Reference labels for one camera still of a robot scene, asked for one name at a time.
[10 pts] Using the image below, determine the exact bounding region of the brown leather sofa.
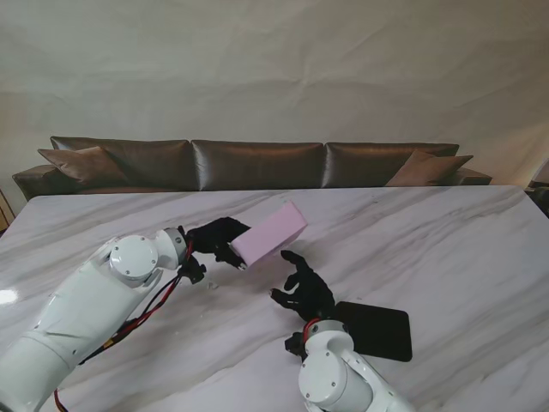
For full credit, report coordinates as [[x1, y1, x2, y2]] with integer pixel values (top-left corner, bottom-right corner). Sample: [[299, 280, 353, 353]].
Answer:
[[11, 136, 493, 202]]

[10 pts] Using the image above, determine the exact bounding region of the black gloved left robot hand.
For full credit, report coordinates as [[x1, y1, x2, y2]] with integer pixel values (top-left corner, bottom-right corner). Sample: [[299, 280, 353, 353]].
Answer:
[[187, 216, 252, 271]]

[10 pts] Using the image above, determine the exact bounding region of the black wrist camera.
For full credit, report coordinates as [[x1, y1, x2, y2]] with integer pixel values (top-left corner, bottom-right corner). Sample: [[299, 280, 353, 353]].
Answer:
[[177, 255, 208, 285], [284, 330, 308, 362]]

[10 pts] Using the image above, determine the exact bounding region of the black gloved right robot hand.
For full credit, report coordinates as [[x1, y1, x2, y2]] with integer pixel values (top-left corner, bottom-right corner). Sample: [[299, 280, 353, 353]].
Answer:
[[268, 250, 336, 324]]

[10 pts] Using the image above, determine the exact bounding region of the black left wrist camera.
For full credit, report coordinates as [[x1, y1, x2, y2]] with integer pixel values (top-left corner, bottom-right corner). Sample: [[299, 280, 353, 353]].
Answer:
[[177, 255, 208, 285]]

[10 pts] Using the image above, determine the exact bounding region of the red black left arm cable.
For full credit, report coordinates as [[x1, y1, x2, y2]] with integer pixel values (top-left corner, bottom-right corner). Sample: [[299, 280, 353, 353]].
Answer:
[[53, 239, 194, 412]]

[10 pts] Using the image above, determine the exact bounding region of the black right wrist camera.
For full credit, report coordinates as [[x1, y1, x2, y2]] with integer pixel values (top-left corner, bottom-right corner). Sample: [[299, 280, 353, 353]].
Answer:
[[284, 330, 308, 362]]

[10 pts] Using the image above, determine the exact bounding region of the wooden furniture piece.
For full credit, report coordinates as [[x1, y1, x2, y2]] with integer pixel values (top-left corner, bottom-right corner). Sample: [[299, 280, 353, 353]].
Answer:
[[0, 186, 12, 231]]

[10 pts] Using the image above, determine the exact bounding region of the dark furniture piece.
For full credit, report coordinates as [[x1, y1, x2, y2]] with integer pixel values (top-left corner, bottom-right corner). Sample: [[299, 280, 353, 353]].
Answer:
[[525, 161, 549, 215]]

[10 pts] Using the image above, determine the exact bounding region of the brown throw pillow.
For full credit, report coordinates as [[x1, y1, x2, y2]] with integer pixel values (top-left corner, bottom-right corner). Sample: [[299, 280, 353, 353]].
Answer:
[[37, 146, 132, 185], [385, 149, 474, 187]]

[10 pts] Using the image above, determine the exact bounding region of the brown sofa back cushion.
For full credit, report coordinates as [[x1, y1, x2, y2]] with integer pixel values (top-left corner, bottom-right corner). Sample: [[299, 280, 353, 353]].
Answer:
[[324, 142, 460, 189], [190, 139, 325, 192], [50, 136, 191, 191]]

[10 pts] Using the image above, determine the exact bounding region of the pink tissue box cover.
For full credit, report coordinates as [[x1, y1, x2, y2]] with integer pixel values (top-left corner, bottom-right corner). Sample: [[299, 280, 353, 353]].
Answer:
[[230, 200, 309, 270]]

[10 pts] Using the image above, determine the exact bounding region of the black tissue box base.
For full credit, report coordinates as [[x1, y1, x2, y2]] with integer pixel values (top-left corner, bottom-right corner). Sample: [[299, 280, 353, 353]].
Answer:
[[333, 300, 413, 363]]

